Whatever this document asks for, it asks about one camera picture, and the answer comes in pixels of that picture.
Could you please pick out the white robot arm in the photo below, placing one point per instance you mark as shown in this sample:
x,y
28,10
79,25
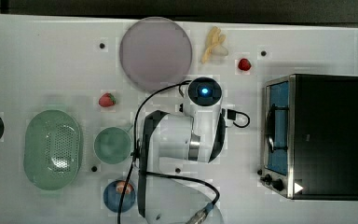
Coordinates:
x,y
197,134

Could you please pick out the red strawberry near oven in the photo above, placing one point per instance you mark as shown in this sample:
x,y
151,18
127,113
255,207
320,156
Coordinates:
x,y
244,65

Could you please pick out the black toaster oven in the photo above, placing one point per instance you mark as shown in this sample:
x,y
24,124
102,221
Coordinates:
x,y
310,137

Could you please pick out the grey round plate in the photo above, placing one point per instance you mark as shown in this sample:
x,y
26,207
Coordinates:
x,y
155,53

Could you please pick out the red strawberry near colander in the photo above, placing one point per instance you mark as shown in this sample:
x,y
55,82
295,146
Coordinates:
x,y
107,100

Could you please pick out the green metal cup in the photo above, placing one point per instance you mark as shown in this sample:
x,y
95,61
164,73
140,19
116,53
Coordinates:
x,y
113,145

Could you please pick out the peeled banana toy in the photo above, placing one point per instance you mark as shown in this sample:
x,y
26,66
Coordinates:
x,y
214,45

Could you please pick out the orange slice toy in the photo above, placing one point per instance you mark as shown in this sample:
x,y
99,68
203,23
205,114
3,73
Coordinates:
x,y
123,187

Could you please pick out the blue bowl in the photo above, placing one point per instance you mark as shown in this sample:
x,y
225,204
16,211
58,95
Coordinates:
x,y
111,198

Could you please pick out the green colander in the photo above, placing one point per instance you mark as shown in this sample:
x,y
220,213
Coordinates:
x,y
53,150

